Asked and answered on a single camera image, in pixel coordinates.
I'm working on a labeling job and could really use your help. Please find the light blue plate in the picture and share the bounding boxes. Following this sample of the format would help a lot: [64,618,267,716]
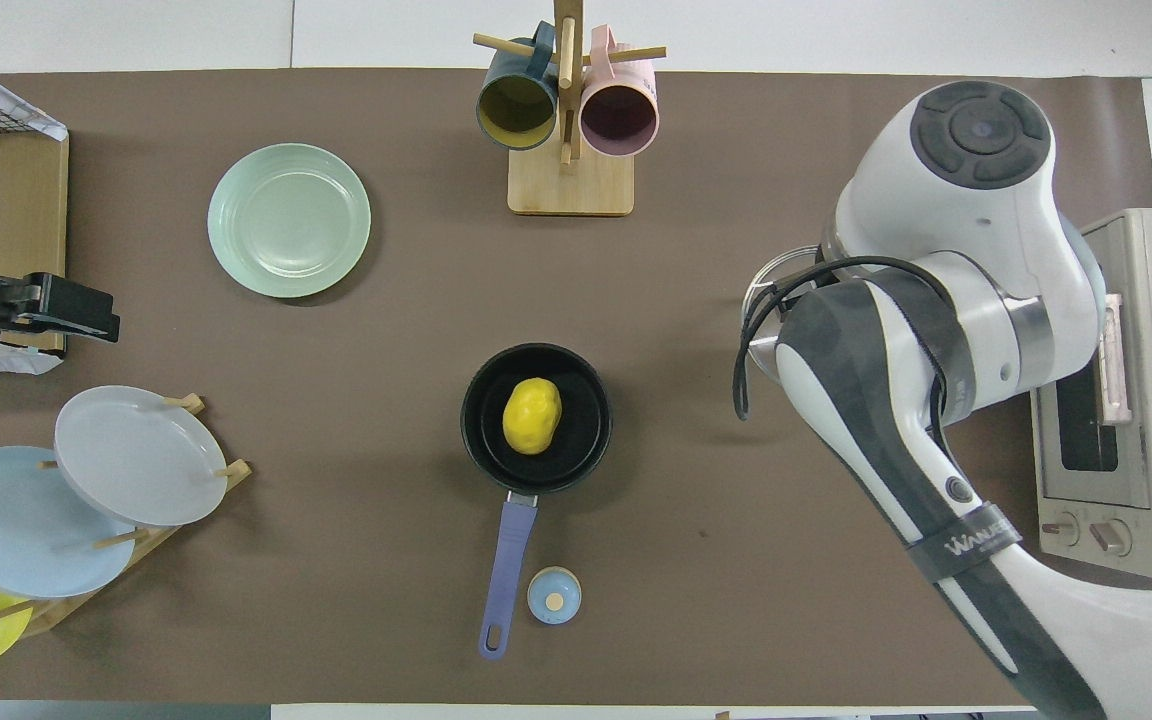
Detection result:
[0,446,137,600]

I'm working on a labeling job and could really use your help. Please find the dark blue mug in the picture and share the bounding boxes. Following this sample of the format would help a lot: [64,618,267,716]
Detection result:
[476,22,560,152]

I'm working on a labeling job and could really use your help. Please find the black pot with purple handle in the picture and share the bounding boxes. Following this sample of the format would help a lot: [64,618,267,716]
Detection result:
[460,342,614,661]

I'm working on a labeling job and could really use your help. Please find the yellow potato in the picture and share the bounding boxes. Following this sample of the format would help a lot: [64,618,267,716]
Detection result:
[502,377,564,456]

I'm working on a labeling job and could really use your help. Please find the brown table mat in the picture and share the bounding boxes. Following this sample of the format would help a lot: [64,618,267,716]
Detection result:
[0,68,1152,706]

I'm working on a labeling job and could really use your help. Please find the pink mug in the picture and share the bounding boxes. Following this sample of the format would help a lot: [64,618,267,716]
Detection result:
[579,25,660,158]

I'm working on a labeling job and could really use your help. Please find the wooden plate rack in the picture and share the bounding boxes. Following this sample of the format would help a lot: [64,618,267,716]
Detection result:
[0,393,253,639]

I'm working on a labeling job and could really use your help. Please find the grey plate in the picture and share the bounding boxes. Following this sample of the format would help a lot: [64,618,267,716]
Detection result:
[54,386,229,528]

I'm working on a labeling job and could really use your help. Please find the light green plate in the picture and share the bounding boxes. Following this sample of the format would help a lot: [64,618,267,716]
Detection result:
[208,143,372,299]

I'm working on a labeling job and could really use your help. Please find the white cloth strip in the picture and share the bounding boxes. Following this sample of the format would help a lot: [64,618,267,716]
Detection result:
[0,48,68,142]

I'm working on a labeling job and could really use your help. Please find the wooden mug tree stand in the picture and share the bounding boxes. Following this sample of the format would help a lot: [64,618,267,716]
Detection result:
[473,0,667,217]

